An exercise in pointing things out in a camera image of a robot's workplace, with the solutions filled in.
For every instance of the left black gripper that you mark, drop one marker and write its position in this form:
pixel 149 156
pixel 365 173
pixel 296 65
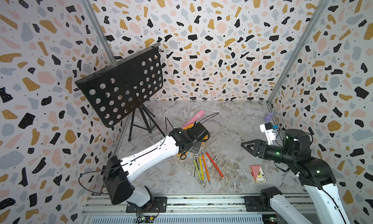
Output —
pixel 198 145

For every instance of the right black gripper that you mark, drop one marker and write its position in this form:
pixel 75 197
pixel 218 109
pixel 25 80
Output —
pixel 260 146

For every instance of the yellow hex key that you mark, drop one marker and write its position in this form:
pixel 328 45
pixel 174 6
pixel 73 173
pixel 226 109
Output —
pixel 200 166

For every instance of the green hex key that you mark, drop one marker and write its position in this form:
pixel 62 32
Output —
pixel 197 167

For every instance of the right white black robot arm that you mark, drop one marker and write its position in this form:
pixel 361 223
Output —
pixel 313 173

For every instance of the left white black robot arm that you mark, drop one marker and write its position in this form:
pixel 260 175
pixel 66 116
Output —
pixel 120 173

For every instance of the red hex key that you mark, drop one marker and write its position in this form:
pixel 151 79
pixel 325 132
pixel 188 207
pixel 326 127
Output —
pixel 214 164

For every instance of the red pink card box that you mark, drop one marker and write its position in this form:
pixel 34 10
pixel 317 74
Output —
pixel 258 174

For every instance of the yellow plastic storage box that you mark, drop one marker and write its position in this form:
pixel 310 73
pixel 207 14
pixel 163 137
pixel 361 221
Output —
pixel 179 138

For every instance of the orange hex key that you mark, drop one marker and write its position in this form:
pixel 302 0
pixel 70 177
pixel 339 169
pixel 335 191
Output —
pixel 206 169

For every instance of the small purple toy figure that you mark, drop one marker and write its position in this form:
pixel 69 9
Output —
pixel 268 117

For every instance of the pink cylindrical flashlight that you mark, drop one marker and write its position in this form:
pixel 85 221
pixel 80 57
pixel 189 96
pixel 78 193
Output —
pixel 195 118

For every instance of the black perforated music stand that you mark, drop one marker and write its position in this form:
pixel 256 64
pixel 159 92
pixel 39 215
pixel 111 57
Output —
pixel 120 89

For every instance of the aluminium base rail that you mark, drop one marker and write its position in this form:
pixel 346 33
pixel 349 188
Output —
pixel 184 209

